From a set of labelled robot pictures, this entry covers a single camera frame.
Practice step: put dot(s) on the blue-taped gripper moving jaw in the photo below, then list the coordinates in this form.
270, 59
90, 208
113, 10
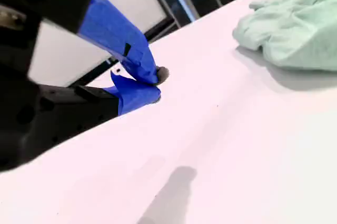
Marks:
113, 29

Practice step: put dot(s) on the blue-taped gripper fixed jaw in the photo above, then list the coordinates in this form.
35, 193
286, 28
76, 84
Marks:
131, 97

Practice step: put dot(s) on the pale green T-shirt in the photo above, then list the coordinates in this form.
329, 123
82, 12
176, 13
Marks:
295, 29

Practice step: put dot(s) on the white panel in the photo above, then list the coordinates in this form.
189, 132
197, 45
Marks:
65, 53

